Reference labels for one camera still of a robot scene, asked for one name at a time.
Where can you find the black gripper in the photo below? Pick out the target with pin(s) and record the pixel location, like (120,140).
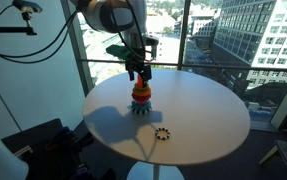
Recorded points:
(139,61)

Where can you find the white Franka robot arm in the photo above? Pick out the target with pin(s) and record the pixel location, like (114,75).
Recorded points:
(99,15)

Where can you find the black white striped stacker base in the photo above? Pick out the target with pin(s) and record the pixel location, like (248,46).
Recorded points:
(141,112)

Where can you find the window handrail bar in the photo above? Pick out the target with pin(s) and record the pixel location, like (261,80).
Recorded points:
(216,66)

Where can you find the black equipment clutter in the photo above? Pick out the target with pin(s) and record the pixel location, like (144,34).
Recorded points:
(43,140)

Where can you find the orange stacker post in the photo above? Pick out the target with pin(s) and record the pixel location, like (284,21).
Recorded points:
(140,80)

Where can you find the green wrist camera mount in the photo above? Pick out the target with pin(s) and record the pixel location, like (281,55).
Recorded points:
(118,51)

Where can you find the camera on stand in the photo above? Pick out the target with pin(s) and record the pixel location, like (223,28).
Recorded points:
(26,5)

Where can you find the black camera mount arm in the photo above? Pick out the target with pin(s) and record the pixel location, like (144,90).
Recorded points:
(6,29)

